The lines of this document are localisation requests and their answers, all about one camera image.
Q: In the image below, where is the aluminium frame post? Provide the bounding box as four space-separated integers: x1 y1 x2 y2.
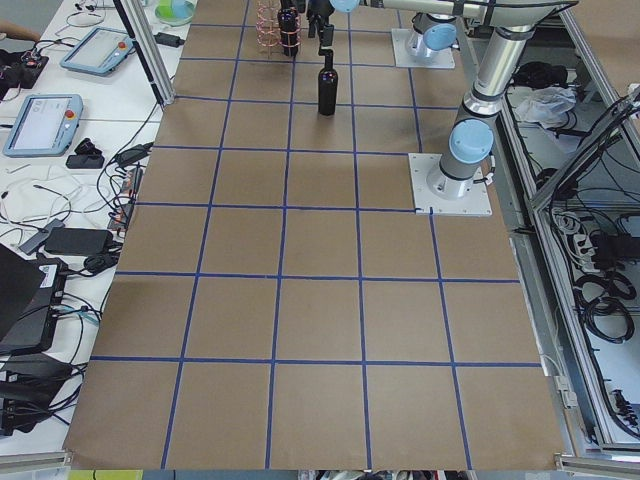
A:
114 0 175 107

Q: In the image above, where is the blue teach pendant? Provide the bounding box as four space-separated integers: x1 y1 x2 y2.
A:
3 94 84 158
60 27 133 76

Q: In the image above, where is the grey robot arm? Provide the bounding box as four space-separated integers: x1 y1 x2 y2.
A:
306 10 457 62
301 1 566 200

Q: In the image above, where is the dark glass wine bottle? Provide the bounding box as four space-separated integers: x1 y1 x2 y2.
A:
317 50 339 116

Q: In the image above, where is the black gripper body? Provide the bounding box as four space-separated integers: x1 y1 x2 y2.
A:
306 0 333 25

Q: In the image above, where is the green glass bowl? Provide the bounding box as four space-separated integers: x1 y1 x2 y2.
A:
154 0 195 26

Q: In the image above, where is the copper wire wine rack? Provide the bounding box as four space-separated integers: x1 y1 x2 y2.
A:
255 1 284 55

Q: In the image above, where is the dark bottle in rack front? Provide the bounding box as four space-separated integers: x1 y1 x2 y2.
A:
277 0 299 58

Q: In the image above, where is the black power adapter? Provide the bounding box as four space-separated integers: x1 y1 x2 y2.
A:
154 32 185 48

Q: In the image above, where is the blue teach pendant far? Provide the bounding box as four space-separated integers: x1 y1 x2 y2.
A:
60 27 133 76

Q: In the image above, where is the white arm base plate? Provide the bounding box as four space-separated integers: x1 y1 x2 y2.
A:
408 153 492 217
391 25 456 69

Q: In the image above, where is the black laptop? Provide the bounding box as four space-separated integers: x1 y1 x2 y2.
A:
1 246 67 356

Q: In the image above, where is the blue teach pendant near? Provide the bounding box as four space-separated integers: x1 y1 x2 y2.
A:
3 94 84 158

